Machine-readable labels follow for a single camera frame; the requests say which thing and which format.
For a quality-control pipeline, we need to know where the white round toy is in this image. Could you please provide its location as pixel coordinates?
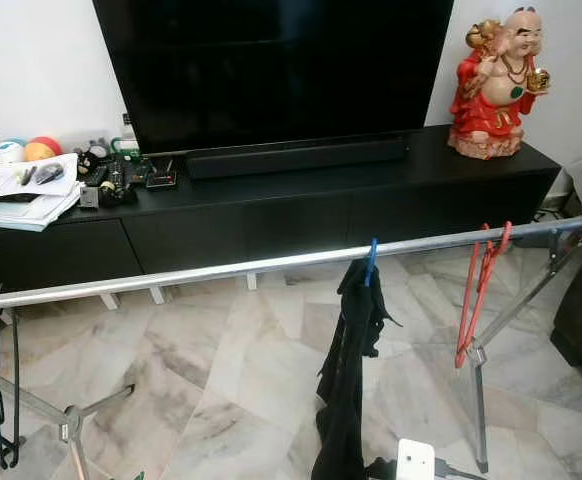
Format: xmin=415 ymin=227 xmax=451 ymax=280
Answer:
xmin=0 ymin=139 xmax=30 ymax=166

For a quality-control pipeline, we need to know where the silver metal clothes rack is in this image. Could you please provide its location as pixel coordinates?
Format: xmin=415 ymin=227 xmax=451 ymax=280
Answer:
xmin=0 ymin=212 xmax=582 ymax=480

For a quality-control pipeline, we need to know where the stack of white papers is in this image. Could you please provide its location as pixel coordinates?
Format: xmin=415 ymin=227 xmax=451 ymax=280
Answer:
xmin=0 ymin=152 xmax=83 ymax=234

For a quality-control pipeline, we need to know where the orange round toy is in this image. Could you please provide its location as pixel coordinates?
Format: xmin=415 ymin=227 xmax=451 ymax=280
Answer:
xmin=25 ymin=135 xmax=64 ymax=163

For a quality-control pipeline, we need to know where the black low TV cabinet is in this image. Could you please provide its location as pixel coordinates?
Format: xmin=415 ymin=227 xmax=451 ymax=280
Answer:
xmin=0 ymin=127 xmax=563 ymax=303

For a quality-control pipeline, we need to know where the black tape dispenser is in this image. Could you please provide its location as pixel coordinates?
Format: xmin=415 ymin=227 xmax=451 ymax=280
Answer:
xmin=96 ymin=168 xmax=140 ymax=209

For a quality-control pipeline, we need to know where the red laughing Buddha statue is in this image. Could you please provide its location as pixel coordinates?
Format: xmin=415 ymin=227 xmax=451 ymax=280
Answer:
xmin=447 ymin=7 xmax=553 ymax=162

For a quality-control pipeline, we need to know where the red clothes hanger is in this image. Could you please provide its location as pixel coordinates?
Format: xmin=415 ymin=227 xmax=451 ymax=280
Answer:
xmin=453 ymin=220 xmax=514 ymax=370

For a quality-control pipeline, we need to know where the large black television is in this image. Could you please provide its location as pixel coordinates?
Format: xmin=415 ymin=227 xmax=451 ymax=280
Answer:
xmin=93 ymin=0 xmax=456 ymax=154

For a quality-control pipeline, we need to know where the black garment with red collar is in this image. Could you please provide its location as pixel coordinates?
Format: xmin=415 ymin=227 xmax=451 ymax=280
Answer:
xmin=366 ymin=458 xmax=398 ymax=480

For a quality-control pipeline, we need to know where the clear plastic bottle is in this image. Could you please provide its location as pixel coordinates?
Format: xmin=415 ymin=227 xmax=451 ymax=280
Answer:
xmin=119 ymin=112 xmax=140 ymax=155

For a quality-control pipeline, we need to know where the plain black garment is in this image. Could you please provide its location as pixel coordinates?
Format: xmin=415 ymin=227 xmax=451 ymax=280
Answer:
xmin=310 ymin=256 xmax=403 ymax=480

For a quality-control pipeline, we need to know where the blue clothes hanger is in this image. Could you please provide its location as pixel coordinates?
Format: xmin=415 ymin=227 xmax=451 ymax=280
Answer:
xmin=363 ymin=237 xmax=380 ymax=289

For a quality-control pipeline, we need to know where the black soundbar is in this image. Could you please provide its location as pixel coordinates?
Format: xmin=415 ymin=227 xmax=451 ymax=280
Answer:
xmin=185 ymin=136 xmax=410 ymax=182

